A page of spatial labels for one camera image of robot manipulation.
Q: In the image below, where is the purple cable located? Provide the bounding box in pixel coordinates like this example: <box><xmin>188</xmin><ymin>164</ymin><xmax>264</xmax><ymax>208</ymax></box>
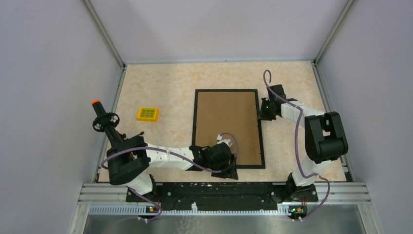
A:
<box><xmin>100</xmin><ymin>132</ymin><xmax>240</xmax><ymax>223</ymax></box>
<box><xmin>263</xmin><ymin>69</ymin><xmax>331</xmax><ymax>222</ymax></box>

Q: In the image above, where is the yellow small tray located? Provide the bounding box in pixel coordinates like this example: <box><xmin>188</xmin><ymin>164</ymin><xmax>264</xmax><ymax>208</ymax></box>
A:
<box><xmin>136</xmin><ymin>107</ymin><xmax>159</xmax><ymax>122</ymax></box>

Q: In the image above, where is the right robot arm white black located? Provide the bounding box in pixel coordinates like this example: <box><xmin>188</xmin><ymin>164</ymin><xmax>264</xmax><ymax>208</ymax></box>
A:
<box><xmin>260</xmin><ymin>84</ymin><xmax>348</xmax><ymax>201</ymax></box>

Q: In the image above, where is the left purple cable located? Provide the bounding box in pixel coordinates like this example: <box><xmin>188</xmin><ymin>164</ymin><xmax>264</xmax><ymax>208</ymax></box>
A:
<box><xmin>100</xmin><ymin>132</ymin><xmax>240</xmax><ymax>223</ymax></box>

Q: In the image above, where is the black picture frame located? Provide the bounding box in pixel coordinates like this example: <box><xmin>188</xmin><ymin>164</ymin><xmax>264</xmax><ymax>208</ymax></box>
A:
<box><xmin>191</xmin><ymin>89</ymin><xmax>266</xmax><ymax>170</ymax></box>

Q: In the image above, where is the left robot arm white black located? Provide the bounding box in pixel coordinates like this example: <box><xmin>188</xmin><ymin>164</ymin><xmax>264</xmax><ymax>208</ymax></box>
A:
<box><xmin>101</xmin><ymin>136</ymin><xmax>239</xmax><ymax>202</ymax></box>

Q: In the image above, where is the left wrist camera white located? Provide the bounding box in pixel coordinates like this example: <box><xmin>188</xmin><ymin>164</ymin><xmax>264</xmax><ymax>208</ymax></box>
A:
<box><xmin>216</xmin><ymin>135</ymin><xmax>233</xmax><ymax>147</ymax></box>

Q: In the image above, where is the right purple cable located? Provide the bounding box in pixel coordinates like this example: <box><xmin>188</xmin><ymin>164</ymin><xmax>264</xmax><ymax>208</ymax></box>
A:
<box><xmin>263</xmin><ymin>69</ymin><xmax>331</xmax><ymax>222</ymax></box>

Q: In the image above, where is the brown frame backing board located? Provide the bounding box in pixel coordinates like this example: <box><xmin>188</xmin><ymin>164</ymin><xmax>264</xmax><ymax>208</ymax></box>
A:
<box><xmin>195</xmin><ymin>91</ymin><xmax>263</xmax><ymax>166</ymax></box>

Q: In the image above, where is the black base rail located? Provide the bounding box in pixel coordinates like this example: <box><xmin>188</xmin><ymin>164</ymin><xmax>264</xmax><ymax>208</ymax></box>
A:
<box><xmin>145</xmin><ymin>182</ymin><xmax>319</xmax><ymax>211</ymax></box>

